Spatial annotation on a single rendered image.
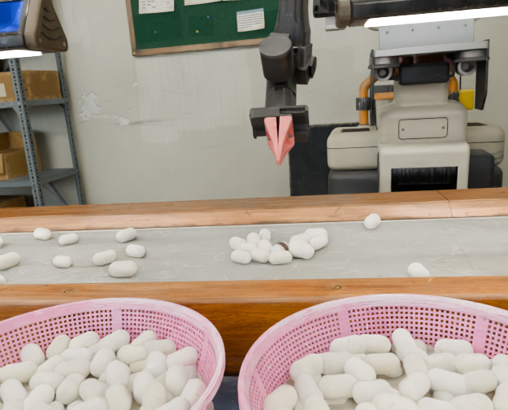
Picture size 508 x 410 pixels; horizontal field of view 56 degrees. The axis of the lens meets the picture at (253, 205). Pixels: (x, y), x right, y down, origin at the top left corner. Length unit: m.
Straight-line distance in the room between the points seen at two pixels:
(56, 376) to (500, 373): 0.37
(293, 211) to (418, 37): 0.63
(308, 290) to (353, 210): 0.36
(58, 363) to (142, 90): 2.60
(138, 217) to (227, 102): 1.98
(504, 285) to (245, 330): 0.27
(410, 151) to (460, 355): 0.90
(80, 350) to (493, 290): 0.41
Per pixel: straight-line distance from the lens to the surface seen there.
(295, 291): 0.52
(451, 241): 0.76
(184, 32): 2.91
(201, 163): 2.93
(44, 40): 0.67
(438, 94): 1.37
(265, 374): 0.42
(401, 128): 1.34
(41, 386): 0.47
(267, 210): 0.86
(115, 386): 0.44
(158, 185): 3.06
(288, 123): 0.82
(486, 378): 0.44
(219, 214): 0.88
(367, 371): 0.43
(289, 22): 0.94
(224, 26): 2.83
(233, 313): 0.52
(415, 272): 0.59
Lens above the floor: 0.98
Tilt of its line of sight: 14 degrees down
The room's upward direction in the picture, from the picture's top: 4 degrees counter-clockwise
